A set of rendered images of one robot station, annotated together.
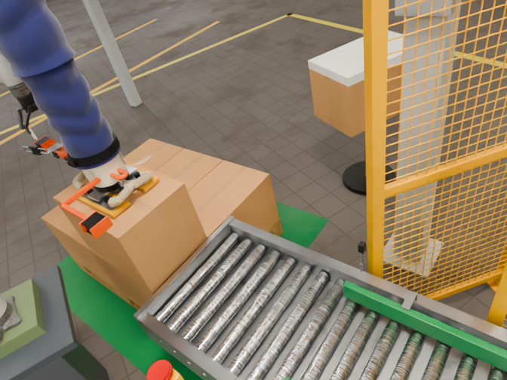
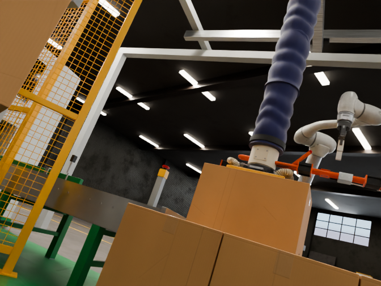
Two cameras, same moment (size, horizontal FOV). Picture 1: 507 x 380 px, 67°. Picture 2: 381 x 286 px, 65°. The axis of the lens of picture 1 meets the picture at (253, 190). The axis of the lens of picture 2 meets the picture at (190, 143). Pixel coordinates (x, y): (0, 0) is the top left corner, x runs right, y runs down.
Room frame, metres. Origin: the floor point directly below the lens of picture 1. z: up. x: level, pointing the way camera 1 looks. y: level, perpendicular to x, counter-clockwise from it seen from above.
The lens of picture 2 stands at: (3.09, -0.38, 0.47)
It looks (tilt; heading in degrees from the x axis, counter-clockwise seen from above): 18 degrees up; 161
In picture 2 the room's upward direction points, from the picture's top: 19 degrees clockwise
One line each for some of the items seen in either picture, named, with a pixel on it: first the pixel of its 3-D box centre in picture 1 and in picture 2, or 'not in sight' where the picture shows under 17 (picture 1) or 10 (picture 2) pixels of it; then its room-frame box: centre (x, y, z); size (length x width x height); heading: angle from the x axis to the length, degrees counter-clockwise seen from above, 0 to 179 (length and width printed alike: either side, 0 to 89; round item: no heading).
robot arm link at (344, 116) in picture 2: (19, 88); (344, 119); (1.86, 0.94, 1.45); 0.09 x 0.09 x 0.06
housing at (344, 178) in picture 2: (56, 150); (344, 178); (1.90, 0.97, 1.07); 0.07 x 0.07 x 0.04; 44
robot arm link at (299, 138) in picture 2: not in sight; (303, 135); (1.32, 1.12, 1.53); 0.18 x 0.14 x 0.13; 163
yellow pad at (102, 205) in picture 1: (99, 197); not in sight; (1.50, 0.72, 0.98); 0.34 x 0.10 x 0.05; 44
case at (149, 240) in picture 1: (132, 219); (250, 214); (1.57, 0.66, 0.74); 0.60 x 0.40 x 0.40; 42
